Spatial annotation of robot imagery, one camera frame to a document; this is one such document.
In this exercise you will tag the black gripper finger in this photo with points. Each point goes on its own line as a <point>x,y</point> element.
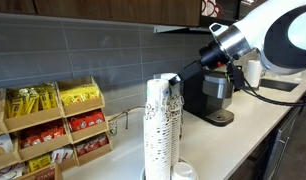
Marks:
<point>186,73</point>

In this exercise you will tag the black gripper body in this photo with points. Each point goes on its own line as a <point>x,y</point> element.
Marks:
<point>212,55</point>

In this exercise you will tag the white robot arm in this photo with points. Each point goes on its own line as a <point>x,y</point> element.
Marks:
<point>276,30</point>

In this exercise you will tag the rear paper cup stack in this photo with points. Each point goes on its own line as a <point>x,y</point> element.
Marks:
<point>175,105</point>

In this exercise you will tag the paper cup stack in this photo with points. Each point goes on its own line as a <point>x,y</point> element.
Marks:
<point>157,131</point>
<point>175,105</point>

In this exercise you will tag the front paper cup stack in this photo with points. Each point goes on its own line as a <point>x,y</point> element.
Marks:
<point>157,131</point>

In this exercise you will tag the white round cup tray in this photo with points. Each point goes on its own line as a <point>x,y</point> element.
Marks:
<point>142,175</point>

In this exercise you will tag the black silver coffee machine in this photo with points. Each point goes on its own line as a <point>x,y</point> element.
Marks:
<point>207,96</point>

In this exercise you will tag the white paper towel roll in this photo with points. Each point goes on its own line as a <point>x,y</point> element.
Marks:
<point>253,74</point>

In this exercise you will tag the dark wooden upper cabinet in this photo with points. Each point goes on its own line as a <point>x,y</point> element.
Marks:
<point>160,12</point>

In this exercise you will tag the stack of white lids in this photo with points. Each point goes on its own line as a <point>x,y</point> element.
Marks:
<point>183,171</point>

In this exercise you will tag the wire coffee pod carousel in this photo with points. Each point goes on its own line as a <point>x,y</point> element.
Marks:
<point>113,120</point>

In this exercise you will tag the black cabinet drawers with handles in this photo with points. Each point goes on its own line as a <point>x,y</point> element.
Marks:
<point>263,162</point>

